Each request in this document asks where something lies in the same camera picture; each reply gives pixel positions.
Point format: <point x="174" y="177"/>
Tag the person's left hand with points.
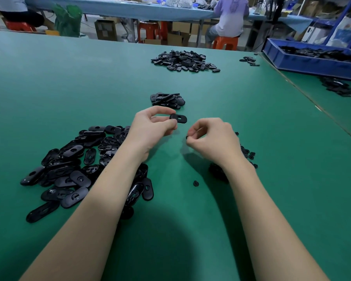
<point x="142" y="130"/>

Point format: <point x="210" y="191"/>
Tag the person's right hand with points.
<point x="220" y="143"/>

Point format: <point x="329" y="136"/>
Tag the person's right thumb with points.
<point x="194" y="143"/>

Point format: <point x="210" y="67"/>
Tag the person's left thumb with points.
<point x="165" y="123"/>

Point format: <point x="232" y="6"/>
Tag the black oval plastic shell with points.
<point x="180" y="118"/>

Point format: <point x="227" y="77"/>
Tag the person's right forearm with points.
<point x="266" y="219"/>

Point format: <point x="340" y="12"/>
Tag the person's left forearm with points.
<point x="96" y="207"/>

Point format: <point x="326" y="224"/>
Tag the small heap of assembled shells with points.
<point x="167" y="100"/>

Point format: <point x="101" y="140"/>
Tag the wide heap of black parts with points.
<point x="184" y="61"/>

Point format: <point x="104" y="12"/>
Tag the open cardboard box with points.
<point x="177" y="38"/>

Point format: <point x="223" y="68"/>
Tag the red plastic stool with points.
<point x="20" y="26"/>
<point x="148" y="31"/>

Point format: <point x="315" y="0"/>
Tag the small cluster of black parts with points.
<point x="249" y="61"/>

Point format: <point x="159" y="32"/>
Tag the orange plastic stool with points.
<point x="225" y="42"/>

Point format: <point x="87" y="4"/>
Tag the large pile of black shells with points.
<point x="73" y="169"/>

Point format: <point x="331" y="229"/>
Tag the brown cardboard box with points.
<point x="106" y="30"/>

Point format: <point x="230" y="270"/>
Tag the long blue-covered work table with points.
<point x="128" y="9"/>

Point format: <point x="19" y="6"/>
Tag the white bag of parts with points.
<point x="179" y="2"/>

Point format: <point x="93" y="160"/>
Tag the blue plastic bin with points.
<point x="304" y="65"/>

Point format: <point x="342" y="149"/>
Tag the green plastic bag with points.
<point x="67" y="21"/>

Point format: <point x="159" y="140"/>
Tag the heap of dark parts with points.
<point x="337" y="86"/>

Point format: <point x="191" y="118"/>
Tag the black parts in bin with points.
<point x="321" y="53"/>

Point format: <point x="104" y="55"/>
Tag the white and blue plastic bag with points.
<point x="345" y="32"/>

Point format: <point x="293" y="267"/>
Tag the blue metal shelf rack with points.
<point x="339" y="20"/>

